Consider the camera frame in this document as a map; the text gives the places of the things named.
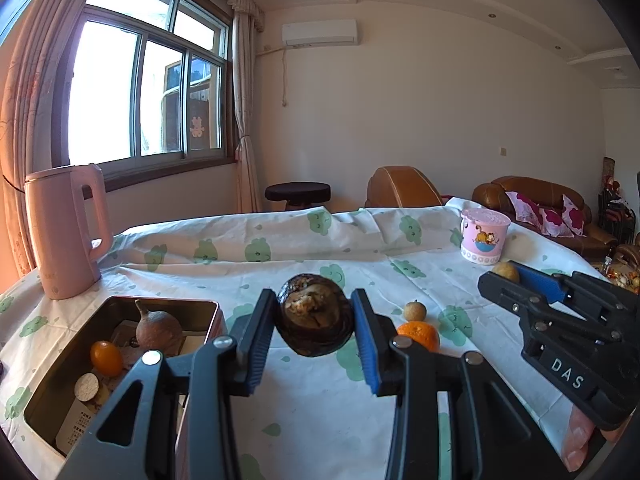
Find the small smooth orange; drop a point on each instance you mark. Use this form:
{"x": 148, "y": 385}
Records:
{"x": 106, "y": 358}

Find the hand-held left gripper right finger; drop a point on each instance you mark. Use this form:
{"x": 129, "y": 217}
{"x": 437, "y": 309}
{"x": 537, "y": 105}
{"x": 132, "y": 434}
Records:
{"x": 369, "y": 355}

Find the small brown round fruit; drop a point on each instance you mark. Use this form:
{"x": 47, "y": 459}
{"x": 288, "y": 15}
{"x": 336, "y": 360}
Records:
{"x": 415, "y": 311}
{"x": 505, "y": 272}

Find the pink rectangular tin box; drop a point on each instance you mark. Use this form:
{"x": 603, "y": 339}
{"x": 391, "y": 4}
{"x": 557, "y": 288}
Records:
{"x": 70, "y": 355}

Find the wide pink curtain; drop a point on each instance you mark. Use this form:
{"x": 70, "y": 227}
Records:
{"x": 30, "y": 110}

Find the brown round root vegetable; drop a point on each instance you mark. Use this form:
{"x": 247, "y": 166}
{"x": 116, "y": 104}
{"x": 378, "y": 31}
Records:
{"x": 157, "y": 330}

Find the narrow pink curtain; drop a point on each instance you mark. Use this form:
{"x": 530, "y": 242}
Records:
{"x": 246, "y": 110}

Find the person's right hand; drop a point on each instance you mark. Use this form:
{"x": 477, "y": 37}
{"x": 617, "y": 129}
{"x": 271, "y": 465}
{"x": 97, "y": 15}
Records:
{"x": 580, "y": 442}

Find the white green cloud tablecloth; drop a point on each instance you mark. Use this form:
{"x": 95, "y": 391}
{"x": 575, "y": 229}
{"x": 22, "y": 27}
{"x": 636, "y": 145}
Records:
{"x": 300, "y": 425}

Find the pink cartoon print cup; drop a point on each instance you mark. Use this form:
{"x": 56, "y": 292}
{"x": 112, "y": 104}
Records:
{"x": 482, "y": 240}

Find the cut sugarcane piece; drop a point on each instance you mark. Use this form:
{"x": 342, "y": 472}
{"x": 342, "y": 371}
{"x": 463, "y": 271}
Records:
{"x": 86, "y": 386}

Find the dark brown water chestnut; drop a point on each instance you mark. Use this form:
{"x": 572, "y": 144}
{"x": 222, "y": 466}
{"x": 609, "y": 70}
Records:
{"x": 312, "y": 310}

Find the white paper leaflet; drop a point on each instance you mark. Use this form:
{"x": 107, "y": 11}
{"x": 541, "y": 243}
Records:
{"x": 75, "y": 427}

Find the white wall air conditioner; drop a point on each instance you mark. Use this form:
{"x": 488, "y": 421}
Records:
{"x": 320, "y": 32}

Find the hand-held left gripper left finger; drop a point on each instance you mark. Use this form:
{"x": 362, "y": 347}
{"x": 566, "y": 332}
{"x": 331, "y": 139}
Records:
{"x": 260, "y": 350}

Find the dark metal rack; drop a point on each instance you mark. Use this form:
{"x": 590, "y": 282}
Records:
{"x": 617, "y": 215}

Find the pink flower cushion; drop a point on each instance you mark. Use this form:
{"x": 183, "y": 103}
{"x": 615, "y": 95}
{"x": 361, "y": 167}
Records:
{"x": 522, "y": 207}
{"x": 575, "y": 215}
{"x": 555, "y": 222}

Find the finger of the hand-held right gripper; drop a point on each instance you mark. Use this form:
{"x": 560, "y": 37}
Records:
{"x": 545, "y": 285}
{"x": 505, "y": 292}

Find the brown leather sofa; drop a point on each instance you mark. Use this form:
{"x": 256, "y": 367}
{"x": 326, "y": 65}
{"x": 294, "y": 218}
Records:
{"x": 495, "y": 195}

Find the large bumpy orange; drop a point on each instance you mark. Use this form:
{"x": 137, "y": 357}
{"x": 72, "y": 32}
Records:
{"x": 419, "y": 335}

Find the pink window sticker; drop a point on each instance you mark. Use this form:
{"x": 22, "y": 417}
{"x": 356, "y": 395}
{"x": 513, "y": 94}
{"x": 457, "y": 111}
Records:
{"x": 198, "y": 126}

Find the dark round stool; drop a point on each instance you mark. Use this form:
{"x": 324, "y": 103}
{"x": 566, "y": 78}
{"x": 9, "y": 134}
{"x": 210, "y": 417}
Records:
{"x": 297, "y": 192}

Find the sliding glass window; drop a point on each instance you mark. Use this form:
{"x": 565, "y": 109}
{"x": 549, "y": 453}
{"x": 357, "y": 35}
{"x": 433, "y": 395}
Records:
{"x": 110, "y": 95}

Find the pink electric kettle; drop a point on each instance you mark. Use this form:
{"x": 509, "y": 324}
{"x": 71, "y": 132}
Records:
{"x": 62, "y": 230}

